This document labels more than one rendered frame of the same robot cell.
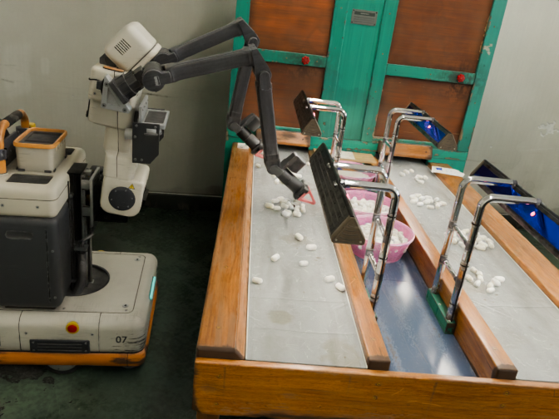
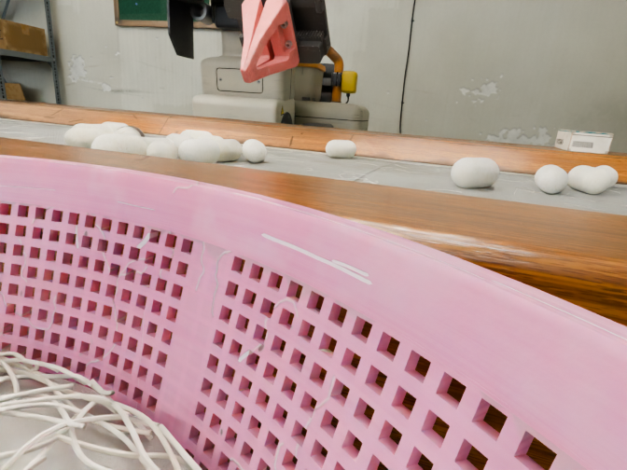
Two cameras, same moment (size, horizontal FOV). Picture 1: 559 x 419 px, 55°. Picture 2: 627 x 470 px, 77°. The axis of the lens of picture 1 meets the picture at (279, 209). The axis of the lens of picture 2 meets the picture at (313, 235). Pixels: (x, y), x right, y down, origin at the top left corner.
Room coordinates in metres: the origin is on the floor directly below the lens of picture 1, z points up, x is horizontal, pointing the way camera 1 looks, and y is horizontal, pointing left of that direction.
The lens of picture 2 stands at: (2.66, -0.27, 0.79)
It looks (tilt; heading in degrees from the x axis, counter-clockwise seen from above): 17 degrees down; 112
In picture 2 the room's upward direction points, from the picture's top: 4 degrees clockwise
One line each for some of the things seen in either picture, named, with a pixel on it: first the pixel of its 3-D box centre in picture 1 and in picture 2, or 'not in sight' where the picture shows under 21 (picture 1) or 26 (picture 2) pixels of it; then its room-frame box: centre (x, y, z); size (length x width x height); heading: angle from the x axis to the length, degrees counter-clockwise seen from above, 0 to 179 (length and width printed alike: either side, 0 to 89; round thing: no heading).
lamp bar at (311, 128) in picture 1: (306, 110); not in sight; (2.40, -0.07, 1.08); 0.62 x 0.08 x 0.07; 5
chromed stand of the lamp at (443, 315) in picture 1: (481, 255); not in sight; (1.47, -0.62, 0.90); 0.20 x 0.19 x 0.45; 5
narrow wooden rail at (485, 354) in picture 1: (410, 234); not in sight; (2.00, -0.54, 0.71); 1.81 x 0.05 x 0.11; 5
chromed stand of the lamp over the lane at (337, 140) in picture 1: (318, 150); not in sight; (2.40, -0.15, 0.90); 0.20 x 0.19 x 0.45; 5
